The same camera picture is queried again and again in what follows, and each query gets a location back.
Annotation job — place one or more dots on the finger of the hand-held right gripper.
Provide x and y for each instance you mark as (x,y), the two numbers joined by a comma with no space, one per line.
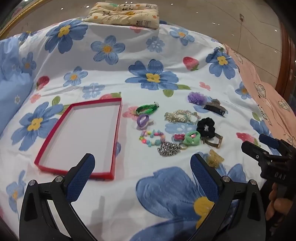
(254,150)
(269,140)

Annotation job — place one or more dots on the black scrunchie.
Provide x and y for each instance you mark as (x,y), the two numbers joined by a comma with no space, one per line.
(201,127)

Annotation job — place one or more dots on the pink snap hair clip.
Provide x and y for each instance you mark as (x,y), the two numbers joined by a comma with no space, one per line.
(178,137)

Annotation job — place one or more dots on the brown wooden furniture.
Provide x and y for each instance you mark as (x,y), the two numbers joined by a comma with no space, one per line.
(285,69)

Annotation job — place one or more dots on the blue floral blanket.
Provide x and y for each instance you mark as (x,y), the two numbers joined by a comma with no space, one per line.
(104,76)

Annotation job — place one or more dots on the gold picture frame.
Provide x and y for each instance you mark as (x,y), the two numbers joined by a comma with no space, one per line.
(16,22)

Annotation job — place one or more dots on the yellow claw hair clip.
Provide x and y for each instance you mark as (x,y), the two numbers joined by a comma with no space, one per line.
(216,160)

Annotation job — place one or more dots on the blue pillow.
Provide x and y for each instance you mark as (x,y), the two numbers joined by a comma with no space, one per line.
(11,92)

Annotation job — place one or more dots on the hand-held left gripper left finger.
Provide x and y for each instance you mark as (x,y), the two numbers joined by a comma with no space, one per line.
(82,172)

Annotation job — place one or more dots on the folded cream printed blanket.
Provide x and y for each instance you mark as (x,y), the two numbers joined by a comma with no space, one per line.
(122,14)

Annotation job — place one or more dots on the purple fluffy hair clip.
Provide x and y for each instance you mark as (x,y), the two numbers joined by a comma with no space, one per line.
(195,97)

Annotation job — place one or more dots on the person's right hand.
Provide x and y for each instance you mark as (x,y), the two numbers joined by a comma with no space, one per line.
(274,204)

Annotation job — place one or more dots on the red cardboard box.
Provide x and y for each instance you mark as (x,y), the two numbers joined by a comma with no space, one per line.
(87,129)

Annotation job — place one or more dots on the pink printed sheet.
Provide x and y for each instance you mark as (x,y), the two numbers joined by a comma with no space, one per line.
(266,97)

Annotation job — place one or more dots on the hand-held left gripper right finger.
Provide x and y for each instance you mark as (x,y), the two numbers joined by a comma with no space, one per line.
(204,175)

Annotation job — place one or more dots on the dark claw hair clip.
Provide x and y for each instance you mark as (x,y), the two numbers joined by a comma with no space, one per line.
(214,108)

